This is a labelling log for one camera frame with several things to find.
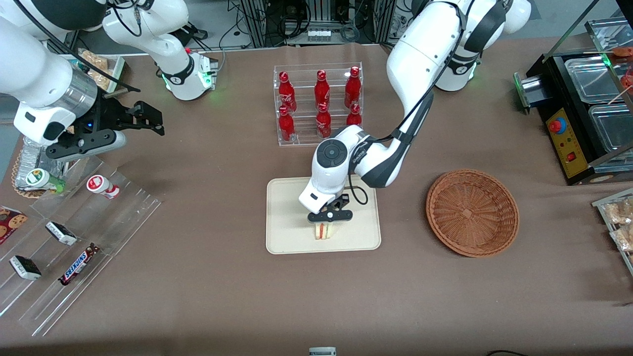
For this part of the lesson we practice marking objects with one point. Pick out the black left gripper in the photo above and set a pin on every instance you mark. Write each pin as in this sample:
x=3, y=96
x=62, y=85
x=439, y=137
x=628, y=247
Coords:
x=344, y=200

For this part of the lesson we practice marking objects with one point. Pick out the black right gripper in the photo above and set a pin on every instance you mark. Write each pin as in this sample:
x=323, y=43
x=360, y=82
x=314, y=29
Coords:
x=107, y=115

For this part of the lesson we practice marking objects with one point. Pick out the triangle sandwich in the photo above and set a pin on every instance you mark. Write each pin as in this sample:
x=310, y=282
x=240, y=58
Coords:
x=325, y=231

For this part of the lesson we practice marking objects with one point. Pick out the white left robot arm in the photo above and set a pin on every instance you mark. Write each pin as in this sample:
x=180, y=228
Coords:
x=425, y=49

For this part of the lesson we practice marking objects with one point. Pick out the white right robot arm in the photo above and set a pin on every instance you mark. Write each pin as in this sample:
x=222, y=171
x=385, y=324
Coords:
x=29, y=64

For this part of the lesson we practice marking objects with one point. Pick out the cream plastic tray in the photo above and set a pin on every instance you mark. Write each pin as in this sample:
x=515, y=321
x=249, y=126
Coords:
x=284, y=222

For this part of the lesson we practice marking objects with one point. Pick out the tray with wrapped bread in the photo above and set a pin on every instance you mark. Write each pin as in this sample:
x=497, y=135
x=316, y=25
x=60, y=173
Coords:
x=99, y=66

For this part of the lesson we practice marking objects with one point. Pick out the brown wicker basket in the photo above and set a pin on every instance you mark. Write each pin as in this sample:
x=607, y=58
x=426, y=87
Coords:
x=472, y=212

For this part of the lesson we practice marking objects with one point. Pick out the red white yogurt bottle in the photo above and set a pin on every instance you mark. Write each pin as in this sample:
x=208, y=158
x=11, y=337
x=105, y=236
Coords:
x=101, y=186

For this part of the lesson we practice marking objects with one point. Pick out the red cola bottle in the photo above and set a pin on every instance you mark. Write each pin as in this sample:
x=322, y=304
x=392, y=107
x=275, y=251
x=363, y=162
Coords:
x=286, y=94
x=323, y=123
x=353, y=116
x=352, y=89
x=322, y=89
x=286, y=126

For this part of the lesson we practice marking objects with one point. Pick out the clear acrylic bottle rack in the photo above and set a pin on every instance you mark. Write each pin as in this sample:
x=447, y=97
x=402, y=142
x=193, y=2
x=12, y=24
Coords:
x=304, y=99

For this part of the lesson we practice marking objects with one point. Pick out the clear acrylic stepped display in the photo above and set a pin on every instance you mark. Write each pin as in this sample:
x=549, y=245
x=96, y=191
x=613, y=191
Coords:
x=99, y=222

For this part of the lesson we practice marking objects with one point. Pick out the green white yogurt bottle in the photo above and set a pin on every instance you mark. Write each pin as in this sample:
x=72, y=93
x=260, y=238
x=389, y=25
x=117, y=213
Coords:
x=42, y=179

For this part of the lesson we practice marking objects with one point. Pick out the clear plastic water bottle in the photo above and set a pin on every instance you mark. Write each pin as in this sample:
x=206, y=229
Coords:
x=30, y=155

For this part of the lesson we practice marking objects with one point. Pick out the black white snack bar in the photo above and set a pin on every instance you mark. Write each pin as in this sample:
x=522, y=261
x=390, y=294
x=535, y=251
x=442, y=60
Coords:
x=25, y=267
x=61, y=233

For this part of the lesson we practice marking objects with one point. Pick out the small white grey device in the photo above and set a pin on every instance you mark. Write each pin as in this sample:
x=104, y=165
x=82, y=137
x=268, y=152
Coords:
x=322, y=352

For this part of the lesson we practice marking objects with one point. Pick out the snickers chocolate bar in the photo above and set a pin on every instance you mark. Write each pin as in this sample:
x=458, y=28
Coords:
x=79, y=264

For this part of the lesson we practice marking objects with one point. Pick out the chocolate chip cookie pack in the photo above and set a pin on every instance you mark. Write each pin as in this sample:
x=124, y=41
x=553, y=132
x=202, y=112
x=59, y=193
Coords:
x=11, y=222

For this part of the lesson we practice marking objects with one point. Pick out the white power strip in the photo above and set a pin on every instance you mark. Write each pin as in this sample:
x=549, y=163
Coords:
x=319, y=35

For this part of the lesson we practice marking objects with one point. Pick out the aluminium equipment rack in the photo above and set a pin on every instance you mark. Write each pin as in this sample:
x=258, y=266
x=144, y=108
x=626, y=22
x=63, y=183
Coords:
x=316, y=15

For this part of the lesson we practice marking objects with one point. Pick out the black food warmer machine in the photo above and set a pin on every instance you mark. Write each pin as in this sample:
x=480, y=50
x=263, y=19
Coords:
x=549, y=89

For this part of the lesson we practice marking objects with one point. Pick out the wrapped bread pack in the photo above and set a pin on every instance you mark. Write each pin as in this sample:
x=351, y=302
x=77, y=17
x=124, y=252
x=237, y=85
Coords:
x=624, y=238
x=619, y=211

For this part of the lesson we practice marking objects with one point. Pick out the red sausage on skewer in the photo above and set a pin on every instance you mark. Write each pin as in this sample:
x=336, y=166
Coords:
x=629, y=80
x=624, y=51

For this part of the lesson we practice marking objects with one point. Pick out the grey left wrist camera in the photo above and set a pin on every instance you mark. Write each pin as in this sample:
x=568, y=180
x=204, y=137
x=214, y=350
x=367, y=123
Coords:
x=330, y=216

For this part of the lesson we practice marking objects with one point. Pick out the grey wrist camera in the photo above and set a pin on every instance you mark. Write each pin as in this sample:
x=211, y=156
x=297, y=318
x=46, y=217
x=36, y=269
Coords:
x=330, y=216
x=84, y=144

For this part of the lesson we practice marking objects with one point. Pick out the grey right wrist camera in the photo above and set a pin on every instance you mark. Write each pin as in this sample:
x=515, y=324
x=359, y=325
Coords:
x=84, y=144

